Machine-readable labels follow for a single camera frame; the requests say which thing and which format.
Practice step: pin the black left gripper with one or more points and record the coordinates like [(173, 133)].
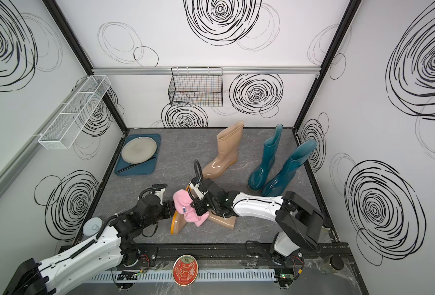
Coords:
[(169, 206)]

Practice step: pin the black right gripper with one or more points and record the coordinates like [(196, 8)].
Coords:
[(196, 204)]

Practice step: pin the pink microfiber cloth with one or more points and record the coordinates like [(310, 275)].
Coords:
[(182, 203)]

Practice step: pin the beige rubber boot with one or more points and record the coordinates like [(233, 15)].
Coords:
[(228, 142), (178, 222)]

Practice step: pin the green rubber boot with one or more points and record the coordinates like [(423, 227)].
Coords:
[(259, 176), (298, 157)]

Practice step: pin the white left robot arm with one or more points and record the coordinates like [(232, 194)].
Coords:
[(111, 244)]

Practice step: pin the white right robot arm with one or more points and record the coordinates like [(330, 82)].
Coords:
[(300, 222)]

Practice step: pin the teal rectangular tray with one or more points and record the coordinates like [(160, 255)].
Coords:
[(146, 168)]

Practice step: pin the copper tape roll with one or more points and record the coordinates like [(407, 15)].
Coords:
[(92, 226)]

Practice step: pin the grey round plate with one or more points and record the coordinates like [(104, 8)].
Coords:
[(139, 150)]

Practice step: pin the white slotted cable duct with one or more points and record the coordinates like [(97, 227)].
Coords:
[(166, 276)]

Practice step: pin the black mounting rail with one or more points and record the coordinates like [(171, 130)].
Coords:
[(253, 253)]

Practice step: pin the black wire basket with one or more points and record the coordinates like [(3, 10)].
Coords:
[(198, 90)]

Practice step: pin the white wire shelf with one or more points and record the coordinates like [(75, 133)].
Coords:
[(75, 113)]

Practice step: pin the grey wall rail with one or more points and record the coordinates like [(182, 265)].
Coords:
[(206, 70)]

